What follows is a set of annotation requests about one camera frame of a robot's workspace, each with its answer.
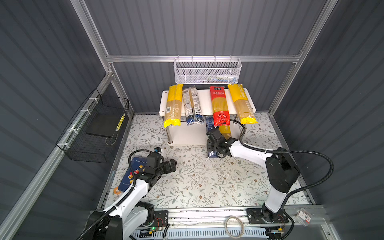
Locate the dark blue spaghetti box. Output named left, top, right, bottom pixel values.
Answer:
left=118, top=157, right=147, bottom=192

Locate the light blue spaghetti box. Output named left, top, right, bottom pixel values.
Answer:
left=205, top=116, right=218, bottom=159

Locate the red spaghetti pack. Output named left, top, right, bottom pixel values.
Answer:
left=210, top=86, right=230, bottom=127

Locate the blue white spaghetti pack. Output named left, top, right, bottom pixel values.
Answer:
left=182, top=87, right=204, bottom=126

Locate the yellow pastatime spaghetti pack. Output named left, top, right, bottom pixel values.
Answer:
left=228, top=84, right=258, bottom=125
left=219, top=125, right=232, bottom=140

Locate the yellow spaghetti pack barcode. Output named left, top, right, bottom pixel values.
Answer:
left=164, top=84, right=184, bottom=128

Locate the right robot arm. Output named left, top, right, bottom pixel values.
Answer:
left=206, top=125, right=335, bottom=223

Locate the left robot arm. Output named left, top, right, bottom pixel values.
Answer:
left=77, top=147, right=177, bottom=240

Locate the white two-tier shelf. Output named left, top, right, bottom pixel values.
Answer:
left=159, top=88, right=256, bottom=146

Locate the toothpaste tube in basket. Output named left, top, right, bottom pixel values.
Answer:
left=216, top=75, right=238, bottom=84

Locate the small red white tag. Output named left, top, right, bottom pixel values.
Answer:
left=295, top=208, right=313, bottom=227

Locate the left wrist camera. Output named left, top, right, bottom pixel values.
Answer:
left=154, top=147, right=162, bottom=154

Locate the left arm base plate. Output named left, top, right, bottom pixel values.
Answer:
left=141, top=211, right=169, bottom=230

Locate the black wire basket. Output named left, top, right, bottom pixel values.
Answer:
left=57, top=91, right=130, bottom=164

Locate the white wire mesh basket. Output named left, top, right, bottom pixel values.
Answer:
left=173, top=57, right=242, bottom=85

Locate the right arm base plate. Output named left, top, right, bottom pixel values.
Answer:
left=246, top=208, right=289, bottom=225

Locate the coiled white cable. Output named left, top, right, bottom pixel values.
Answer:
left=224, top=215, right=244, bottom=239

